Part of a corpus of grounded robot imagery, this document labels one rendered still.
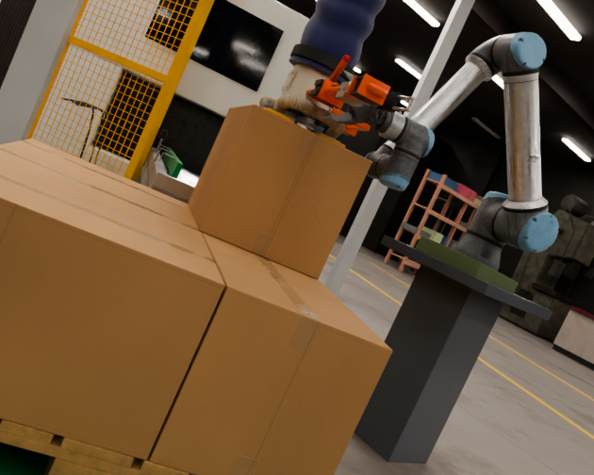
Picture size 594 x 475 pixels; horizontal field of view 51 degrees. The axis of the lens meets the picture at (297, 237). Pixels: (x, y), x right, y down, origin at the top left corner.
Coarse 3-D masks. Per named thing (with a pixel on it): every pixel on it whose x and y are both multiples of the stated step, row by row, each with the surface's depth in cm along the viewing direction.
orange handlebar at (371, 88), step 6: (336, 84) 175; (372, 84) 150; (306, 90) 204; (324, 90) 183; (330, 90) 178; (336, 90) 173; (372, 90) 150; (378, 90) 150; (384, 90) 151; (378, 96) 151; (384, 96) 151; (336, 108) 219; (348, 126) 241; (354, 126) 235; (360, 126) 223; (366, 126) 223
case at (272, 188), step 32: (224, 128) 222; (256, 128) 179; (288, 128) 181; (224, 160) 188; (256, 160) 180; (288, 160) 182; (320, 160) 185; (352, 160) 187; (192, 192) 235; (224, 192) 180; (256, 192) 182; (288, 192) 184; (320, 192) 186; (352, 192) 189; (224, 224) 182; (256, 224) 184; (288, 224) 186; (320, 224) 188; (288, 256) 188; (320, 256) 190
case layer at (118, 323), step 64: (0, 192) 114; (64, 192) 143; (128, 192) 193; (0, 256) 112; (64, 256) 115; (128, 256) 118; (192, 256) 137; (256, 256) 181; (0, 320) 115; (64, 320) 117; (128, 320) 120; (192, 320) 123; (256, 320) 126; (320, 320) 130; (0, 384) 117; (64, 384) 120; (128, 384) 122; (192, 384) 126; (256, 384) 129; (320, 384) 132; (128, 448) 125; (192, 448) 128; (256, 448) 132; (320, 448) 135
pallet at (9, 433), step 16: (0, 432) 118; (16, 432) 119; (32, 432) 120; (32, 448) 120; (48, 448) 121; (64, 448) 122; (80, 448) 122; (96, 448) 123; (48, 464) 131; (64, 464) 122; (80, 464) 123; (96, 464) 124; (112, 464) 125; (128, 464) 125; (144, 464) 126
